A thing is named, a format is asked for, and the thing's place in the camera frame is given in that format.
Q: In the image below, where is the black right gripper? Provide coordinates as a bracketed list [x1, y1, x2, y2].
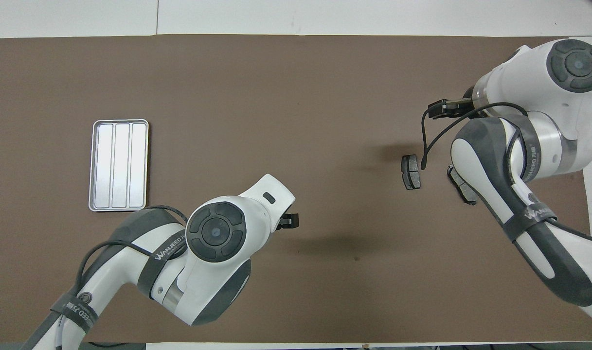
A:
[427, 97, 486, 120]

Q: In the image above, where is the silver metal tray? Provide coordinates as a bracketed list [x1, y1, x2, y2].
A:
[89, 119, 149, 212]

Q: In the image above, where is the rectangular dark brake pad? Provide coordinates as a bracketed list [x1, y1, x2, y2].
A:
[402, 155, 421, 190]

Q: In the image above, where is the curved dark brake pad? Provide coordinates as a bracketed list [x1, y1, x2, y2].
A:
[447, 164, 477, 205]

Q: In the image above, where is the brown table mat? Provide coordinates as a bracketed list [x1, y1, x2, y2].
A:
[0, 34, 592, 343]

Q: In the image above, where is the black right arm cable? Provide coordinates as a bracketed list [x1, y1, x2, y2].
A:
[421, 101, 530, 171]

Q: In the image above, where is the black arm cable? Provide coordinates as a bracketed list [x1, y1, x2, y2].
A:
[421, 101, 530, 171]
[77, 207, 189, 292]

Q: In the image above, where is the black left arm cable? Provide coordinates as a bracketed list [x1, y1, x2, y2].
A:
[77, 207, 189, 292]

